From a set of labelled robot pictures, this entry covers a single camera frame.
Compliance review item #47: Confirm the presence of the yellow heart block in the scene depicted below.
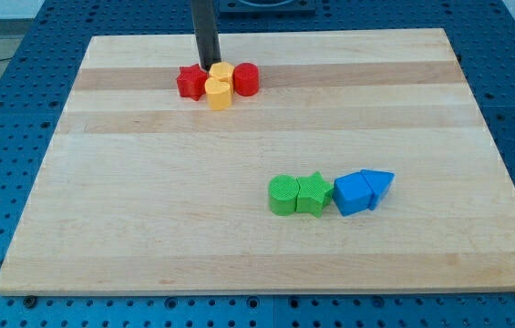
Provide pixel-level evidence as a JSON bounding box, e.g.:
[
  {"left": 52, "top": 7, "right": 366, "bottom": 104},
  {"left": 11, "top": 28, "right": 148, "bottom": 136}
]
[{"left": 204, "top": 77, "right": 232, "bottom": 110}]

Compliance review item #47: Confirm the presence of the green cylinder block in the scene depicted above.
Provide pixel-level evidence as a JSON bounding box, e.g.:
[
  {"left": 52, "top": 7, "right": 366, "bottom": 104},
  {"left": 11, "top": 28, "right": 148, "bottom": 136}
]
[{"left": 268, "top": 175, "right": 300, "bottom": 216}]

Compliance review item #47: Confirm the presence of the green star block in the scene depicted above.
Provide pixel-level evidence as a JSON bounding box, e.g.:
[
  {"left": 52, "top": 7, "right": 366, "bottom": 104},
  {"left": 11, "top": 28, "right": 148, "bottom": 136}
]
[{"left": 296, "top": 171, "right": 334, "bottom": 218}]

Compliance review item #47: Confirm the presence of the red cylinder block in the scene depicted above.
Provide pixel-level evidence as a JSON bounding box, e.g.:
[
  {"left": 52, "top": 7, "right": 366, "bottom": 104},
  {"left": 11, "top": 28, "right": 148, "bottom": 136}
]
[{"left": 233, "top": 63, "right": 260, "bottom": 97}]

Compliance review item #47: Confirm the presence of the blue cube block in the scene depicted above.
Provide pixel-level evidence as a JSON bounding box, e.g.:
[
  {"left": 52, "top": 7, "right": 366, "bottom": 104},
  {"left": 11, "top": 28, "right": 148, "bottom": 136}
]
[{"left": 333, "top": 172, "right": 373, "bottom": 216}]

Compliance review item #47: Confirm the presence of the yellow hexagon block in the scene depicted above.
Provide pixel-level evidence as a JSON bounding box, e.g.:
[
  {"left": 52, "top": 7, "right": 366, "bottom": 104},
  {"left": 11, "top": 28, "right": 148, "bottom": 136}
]
[{"left": 209, "top": 61, "right": 235, "bottom": 91}]

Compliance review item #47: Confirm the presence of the red star block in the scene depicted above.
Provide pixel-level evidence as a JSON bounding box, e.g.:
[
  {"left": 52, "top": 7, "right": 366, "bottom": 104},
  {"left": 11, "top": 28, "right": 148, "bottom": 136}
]
[{"left": 176, "top": 64, "right": 208, "bottom": 101}]

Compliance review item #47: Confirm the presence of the wooden board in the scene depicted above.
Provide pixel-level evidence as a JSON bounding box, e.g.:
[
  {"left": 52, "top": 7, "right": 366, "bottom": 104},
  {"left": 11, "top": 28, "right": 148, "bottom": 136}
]
[{"left": 0, "top": 28, "right": 515, "bottom": 296}]

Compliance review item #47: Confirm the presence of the blue triangle block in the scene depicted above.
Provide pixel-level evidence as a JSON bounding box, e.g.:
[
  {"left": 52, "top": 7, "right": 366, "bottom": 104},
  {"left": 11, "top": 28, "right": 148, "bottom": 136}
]
[{"left": 361, "top": 169, "right": 396, "bottom": 210}]

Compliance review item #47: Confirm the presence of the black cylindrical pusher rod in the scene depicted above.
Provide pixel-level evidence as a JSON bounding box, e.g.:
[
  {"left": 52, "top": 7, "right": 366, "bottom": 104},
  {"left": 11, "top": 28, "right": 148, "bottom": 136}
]
[{"left": 191, "top": 0, "right": 221, "bottom": 71}]

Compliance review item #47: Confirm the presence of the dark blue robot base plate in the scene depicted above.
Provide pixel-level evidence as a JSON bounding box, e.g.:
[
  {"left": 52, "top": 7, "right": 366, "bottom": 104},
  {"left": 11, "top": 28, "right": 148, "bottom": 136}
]
[{"left": 217, "top": 0, "right": 316, "bottom": 16}]

